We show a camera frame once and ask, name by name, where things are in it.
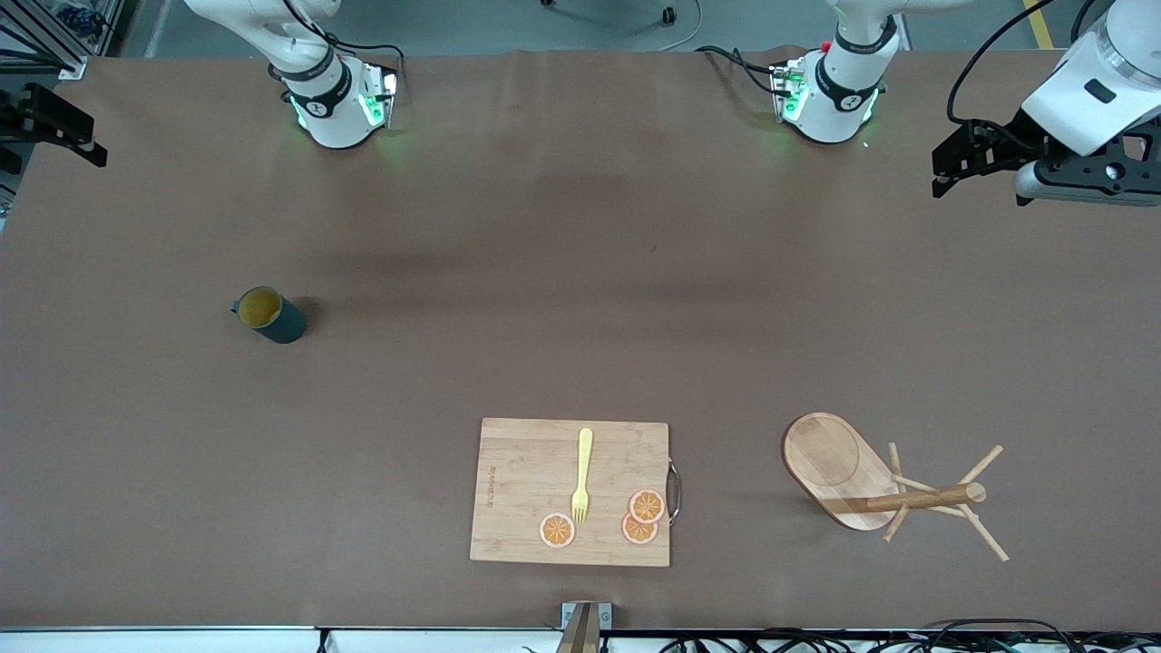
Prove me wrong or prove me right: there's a metal table bracket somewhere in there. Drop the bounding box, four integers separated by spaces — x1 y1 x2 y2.
555 601 614 653

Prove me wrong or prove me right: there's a wooden mug tree rack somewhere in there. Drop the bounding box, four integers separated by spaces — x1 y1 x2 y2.
782 412 1010 563

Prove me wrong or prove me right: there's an aluminium frame post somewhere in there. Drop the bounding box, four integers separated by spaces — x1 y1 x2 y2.
0 0 88 81

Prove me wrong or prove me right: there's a teal cup yellow inside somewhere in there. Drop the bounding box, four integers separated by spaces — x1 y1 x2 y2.
230 286 307 345

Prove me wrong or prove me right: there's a yellow plastic fork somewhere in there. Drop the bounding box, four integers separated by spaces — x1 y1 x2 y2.
571 428 595 525

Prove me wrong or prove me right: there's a bamboo cutting board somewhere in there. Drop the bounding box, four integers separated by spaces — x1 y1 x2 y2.
469 417 682 569

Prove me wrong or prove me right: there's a black cable bundle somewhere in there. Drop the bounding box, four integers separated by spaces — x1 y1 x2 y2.
660 619 1161 653

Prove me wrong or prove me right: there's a black base cable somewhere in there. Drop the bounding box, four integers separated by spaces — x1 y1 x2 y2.
697 45 790 97
281 0 405 92

